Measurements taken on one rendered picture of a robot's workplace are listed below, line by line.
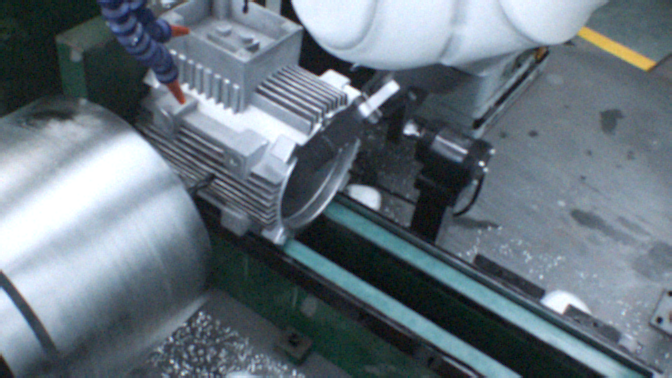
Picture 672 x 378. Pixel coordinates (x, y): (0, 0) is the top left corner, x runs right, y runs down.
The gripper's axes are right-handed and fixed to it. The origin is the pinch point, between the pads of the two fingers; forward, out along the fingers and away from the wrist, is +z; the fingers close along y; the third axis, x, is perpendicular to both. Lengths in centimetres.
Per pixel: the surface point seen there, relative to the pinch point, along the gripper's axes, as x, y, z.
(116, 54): -21.1, 4.9, 9.8
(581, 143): 28, -65, 19
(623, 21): 42, -284, 103
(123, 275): -2.3, 24.6, 1.0
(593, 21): 33, -274, 108
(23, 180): -12.6, 25.9, 0.3
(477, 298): 25.0, -9.5, 7.0
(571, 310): 36.1, -21.2, 7.3
